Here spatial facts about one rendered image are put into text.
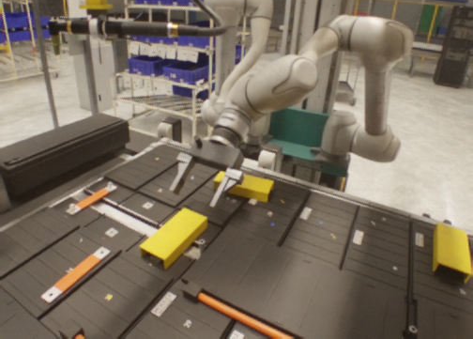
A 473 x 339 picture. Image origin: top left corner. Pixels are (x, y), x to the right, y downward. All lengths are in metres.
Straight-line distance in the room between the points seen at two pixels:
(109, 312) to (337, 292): 0.42
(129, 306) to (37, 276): 0.21
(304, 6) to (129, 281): 1.55
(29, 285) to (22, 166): 0.35
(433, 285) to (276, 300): 0.35
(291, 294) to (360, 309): 0.13
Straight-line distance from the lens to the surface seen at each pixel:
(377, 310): 0.66
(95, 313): 0.63
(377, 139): 1.51
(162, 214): 0.82
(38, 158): 0.96
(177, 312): 0.60
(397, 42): 1.14
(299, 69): 0.67
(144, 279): 0.66
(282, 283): 0.64
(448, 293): 0.78
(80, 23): 1.13
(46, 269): 0.73
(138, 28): 1.06
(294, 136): 1.84
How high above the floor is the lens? 1.50
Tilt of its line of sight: 26 degrees down
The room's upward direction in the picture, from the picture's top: 4 degrees clockwise
